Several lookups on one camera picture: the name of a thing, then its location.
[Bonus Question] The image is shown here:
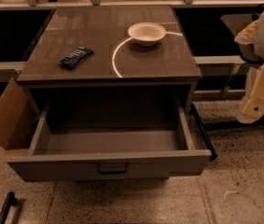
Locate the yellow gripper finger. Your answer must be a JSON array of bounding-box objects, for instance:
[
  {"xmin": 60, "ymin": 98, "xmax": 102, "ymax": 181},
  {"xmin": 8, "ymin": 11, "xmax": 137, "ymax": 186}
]
[
  {"xmin": 236, "ymin": 64, "xmax": 264, "ymax": 124},
  {"xmin": 234, "ymin": 21, "xmax": 257, "ymax": 45}
]

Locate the open grey top drawer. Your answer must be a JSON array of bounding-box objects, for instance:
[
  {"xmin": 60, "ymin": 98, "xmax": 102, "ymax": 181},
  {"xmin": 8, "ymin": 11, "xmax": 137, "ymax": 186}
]
[{"xmin": 6, "ymin": 91, "xmax": 211, "ymax": 181}]

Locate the grey cabinet with glossy top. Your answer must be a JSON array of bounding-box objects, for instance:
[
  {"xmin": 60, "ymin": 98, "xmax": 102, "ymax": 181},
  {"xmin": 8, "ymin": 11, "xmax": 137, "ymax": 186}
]
[{"xmin": 18, "ymin": 6, "xmax": 201, "ymax": 112}]

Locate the black drawer handle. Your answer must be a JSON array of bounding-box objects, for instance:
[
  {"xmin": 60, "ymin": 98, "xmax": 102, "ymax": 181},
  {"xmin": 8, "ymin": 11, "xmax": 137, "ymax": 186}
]
[{"xmin": 97, "ymin": 162, "xmax": 129, "ymax": 175}]

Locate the brown cardboard panel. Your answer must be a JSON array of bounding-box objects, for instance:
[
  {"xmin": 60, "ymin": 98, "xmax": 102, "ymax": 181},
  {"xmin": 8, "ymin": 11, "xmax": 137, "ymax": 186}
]
[{"xmin": 0, "ymin": 78, "xmax": 36, "ymax": 149}]

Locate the white bowl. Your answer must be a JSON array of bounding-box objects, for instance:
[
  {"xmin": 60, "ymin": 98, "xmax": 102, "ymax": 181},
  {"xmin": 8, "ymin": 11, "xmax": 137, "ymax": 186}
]
[{"xmin": 128, "ymin": 22, "xmax": 166, "ymax": 46}]

